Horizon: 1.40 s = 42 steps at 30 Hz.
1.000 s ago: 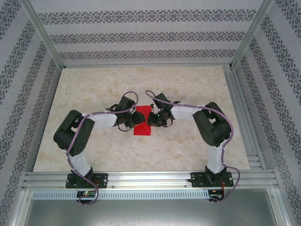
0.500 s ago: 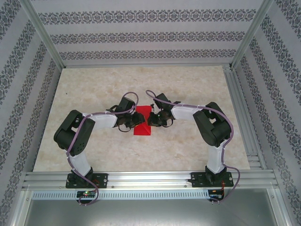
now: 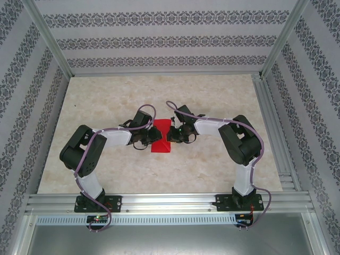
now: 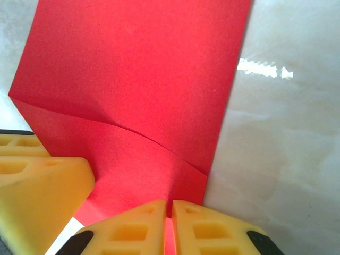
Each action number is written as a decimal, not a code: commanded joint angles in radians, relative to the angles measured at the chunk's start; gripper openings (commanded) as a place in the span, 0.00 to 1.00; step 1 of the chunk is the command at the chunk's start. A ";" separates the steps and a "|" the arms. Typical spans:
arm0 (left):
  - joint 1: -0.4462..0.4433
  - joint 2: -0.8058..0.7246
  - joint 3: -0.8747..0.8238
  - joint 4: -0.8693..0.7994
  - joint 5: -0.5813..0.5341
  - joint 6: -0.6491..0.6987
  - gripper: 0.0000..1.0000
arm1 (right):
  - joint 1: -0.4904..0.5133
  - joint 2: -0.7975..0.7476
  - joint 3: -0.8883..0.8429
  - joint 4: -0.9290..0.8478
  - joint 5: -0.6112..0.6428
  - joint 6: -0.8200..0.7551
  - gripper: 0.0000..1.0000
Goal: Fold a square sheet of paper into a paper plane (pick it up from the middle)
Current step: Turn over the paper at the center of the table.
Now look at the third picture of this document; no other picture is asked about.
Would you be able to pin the wide aluminium mounting rail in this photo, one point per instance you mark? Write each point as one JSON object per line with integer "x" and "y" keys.
{"x": 170, "y": 203}

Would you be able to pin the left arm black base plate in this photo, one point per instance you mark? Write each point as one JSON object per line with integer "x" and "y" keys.
{"x": 115, "y": 203}

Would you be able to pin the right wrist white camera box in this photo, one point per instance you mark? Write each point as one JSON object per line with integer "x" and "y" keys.
{"x": 174, "y": 120}

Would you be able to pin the aluminium side rail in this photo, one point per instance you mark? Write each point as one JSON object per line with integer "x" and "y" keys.
{"x": 268, "y": 111}

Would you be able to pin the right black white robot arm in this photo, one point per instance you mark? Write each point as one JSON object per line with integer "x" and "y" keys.
{"x": 239, "y": 146}

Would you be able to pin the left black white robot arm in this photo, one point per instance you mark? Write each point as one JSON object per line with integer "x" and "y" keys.
{"x": 79, "y": 154}

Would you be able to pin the red square paper sheet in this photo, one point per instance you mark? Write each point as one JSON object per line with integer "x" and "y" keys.
{"x": 160, "y": 147}

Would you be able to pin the aluminium frame post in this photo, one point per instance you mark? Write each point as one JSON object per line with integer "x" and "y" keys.
{"x": 285, "y": 34}
{"x": 47, "y": 34}

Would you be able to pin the thin aluminium wall rail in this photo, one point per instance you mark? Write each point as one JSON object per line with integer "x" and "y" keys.
{"x": 164, "y": 74}

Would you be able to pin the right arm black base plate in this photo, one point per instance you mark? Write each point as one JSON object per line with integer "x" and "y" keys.
{"x": 223, "y": 203}

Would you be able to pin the grey sheet metal tray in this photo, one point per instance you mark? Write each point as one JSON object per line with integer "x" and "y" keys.
{"x": 170, "y": 241}

